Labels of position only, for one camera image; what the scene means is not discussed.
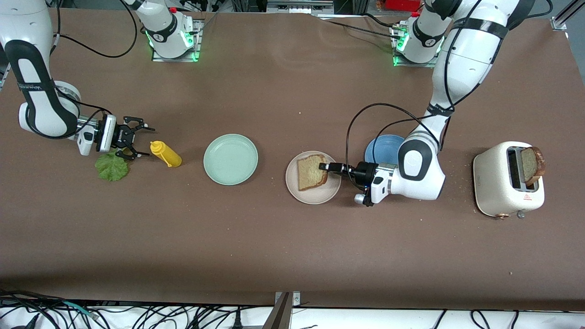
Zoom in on white toaster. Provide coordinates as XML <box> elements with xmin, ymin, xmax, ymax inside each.
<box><xmin>473</xmin><ymin>141</ymin><xmax>545</xmax><ymax>220</ymax></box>

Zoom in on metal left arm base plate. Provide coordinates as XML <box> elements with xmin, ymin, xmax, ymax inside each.
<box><xmin>391</xmin><ymin>25</ymin><xmax>442</xmax><ymax>69</ymax></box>

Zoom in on yellow mustard squeeze bottle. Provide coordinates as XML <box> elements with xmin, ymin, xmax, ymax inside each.
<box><xmin>150</xmin><ymin>141</ymin><xmax>182</xmax><ymax>168</ymax></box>

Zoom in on teal cable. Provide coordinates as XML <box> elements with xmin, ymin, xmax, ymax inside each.
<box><xmin>63</xmin><ymin>301</ymin><xmax>99</xmax><ymax>319</ymax></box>

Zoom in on looped black cable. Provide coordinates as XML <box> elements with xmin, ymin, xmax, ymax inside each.
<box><xmin>471</xmin><ymin>310</ymin><xmax>492</xmax><ymax>329</ymax></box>

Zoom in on mint green plate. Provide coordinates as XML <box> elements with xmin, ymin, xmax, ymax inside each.
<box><xmin>203</xmin><ymin>133</ymin><xmax>259</xmax><ymax>186</ymax></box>

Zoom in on silver metal bracket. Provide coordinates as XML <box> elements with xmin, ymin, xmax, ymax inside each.
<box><xmin>274</xmin><ymin>291</ymin><xmax>301</xmax><ymax>307</ymax></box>

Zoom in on green lettuce leaf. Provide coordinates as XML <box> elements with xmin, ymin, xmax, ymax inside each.
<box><xmin>95</xmin><ymin>151</ymin><xmax>131</xmax><ymax>182</ymax></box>

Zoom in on beige plate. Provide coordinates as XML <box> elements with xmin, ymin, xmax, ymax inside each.
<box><xmin>285</xmin><ymin>151</ymin><xmax>342</xmax><ymax>205</ymax></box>

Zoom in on brown toasted bread slice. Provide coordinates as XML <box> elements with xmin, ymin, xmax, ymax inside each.
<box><xmin>297</xmin><ymin>154</ymin><xmax>329</xmax><ymax>191</ymax></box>
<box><xmin>521</xmin><ymin>146</ymin><xmax>546</xmax><ymax>186</ymax></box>

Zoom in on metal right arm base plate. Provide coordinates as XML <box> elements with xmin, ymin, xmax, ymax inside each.
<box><xmin>151</xmin><ymin>18</ymin><xmax>204</xmax><ymax>63</ymax></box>

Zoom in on dark grey metal post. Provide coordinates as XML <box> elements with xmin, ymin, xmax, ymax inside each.
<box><xmin>263</xmin><ymin>292</ymin><xmax>291</xmax><ymax>329</ymax></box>

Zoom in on red box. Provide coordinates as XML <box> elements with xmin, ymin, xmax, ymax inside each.
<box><xmin>384</xmin><ymin>0</ymin><xmax>423</xmax><ymax>12</ymax></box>

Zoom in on tangled black cables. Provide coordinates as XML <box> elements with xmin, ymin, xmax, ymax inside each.
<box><xmin>0</xmin><ymin>288</ymin><xmax>320</xmax><ymax>329</ymax></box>

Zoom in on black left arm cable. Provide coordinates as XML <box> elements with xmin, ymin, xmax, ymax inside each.
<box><xmin>346</xmin><ymin>0</ymin><xmax>483</xmax><ymax>189</ymax></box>

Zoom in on grey metal rail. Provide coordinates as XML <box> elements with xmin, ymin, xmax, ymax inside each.
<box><xmin>267</xmin><ymin>0</ymin><xmax>334</xmax><ymax>14</ymax></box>

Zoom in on blue plate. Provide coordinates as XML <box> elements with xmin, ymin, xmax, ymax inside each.
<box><xmin>364</xmin><ymin>134</ymin><xmax>407</xmax><ymax>166</ymax></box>

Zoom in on black base power cable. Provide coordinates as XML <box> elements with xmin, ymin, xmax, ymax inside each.
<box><xmin>319</xmin><ymin>13</ymin><xmax>404</xmax><ymax>40</ymax></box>

